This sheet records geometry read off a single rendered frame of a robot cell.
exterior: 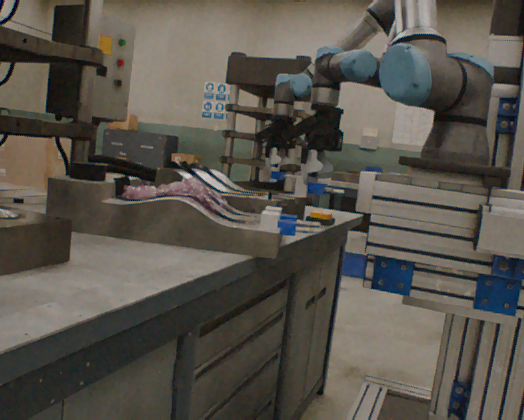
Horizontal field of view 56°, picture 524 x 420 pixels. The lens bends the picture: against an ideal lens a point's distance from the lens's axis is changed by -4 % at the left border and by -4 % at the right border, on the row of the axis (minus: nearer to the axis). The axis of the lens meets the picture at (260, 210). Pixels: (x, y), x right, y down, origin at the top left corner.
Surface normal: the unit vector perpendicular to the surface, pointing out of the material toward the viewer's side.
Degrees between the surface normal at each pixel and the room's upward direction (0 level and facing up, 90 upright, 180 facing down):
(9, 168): 89
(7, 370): 90
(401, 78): 97
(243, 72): 90
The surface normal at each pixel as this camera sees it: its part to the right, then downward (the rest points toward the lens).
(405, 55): -0.87, 0.08
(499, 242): -0.36, 0.07
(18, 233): 0.92, 0.14
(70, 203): -0.09, 0.11
